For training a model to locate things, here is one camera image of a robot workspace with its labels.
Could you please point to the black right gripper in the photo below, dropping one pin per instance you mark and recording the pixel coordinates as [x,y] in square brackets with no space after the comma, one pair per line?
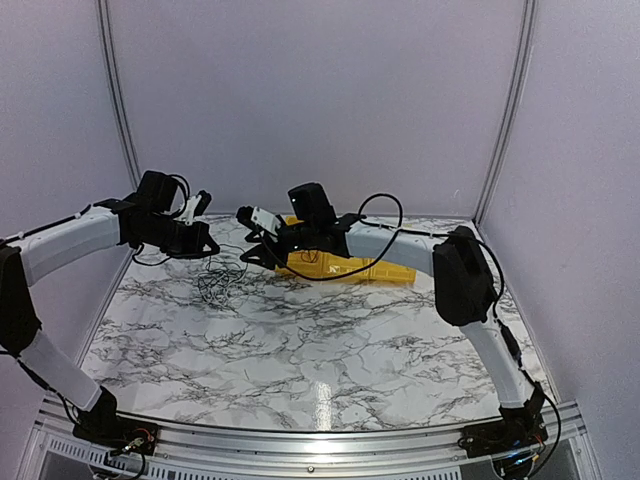
[265,251]

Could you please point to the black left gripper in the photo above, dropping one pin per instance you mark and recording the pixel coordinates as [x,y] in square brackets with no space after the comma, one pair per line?
[193,249]

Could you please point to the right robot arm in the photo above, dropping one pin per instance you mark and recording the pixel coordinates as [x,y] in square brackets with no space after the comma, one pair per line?
[464,271]

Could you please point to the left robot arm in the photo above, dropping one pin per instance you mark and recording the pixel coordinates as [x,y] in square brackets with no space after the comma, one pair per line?
[162,212]

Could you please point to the yellow bin left compartment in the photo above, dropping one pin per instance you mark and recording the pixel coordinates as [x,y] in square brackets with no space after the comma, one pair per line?
[310,263]

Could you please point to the yellow bin middle compartment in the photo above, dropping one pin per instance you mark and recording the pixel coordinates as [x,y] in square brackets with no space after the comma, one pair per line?
[353,269]

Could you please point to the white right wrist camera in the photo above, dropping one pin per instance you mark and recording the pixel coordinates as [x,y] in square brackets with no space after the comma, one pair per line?
[258,220]

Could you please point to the aluminium frame left rear post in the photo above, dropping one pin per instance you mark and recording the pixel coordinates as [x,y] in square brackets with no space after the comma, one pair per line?
[115,91]

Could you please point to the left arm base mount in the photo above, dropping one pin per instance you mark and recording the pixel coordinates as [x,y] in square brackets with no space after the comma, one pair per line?
[127,436]

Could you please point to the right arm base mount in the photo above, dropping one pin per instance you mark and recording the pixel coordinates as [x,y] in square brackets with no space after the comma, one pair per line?
[502,435]

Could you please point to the aluminium front rail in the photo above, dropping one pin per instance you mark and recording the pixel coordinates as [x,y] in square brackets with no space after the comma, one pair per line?
[192,451]

